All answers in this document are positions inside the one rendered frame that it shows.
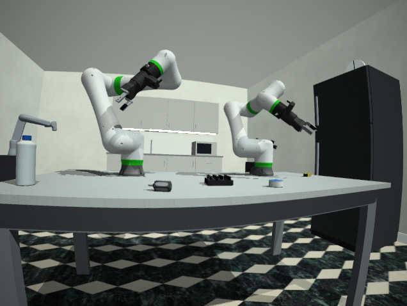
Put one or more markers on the white plastic bottle with blue cap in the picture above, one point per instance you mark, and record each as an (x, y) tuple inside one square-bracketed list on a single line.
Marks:
[(25, 162)]

